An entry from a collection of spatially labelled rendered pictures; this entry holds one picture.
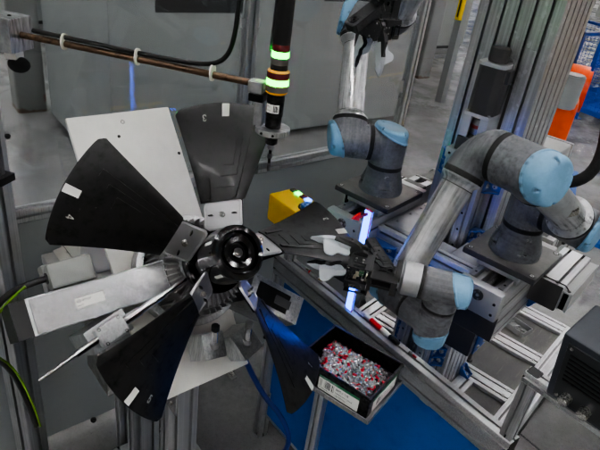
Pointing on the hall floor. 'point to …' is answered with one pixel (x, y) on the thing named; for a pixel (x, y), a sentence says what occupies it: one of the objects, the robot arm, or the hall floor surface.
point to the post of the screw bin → (315, 422)
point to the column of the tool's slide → (11, 252)
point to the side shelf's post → (120, 421)
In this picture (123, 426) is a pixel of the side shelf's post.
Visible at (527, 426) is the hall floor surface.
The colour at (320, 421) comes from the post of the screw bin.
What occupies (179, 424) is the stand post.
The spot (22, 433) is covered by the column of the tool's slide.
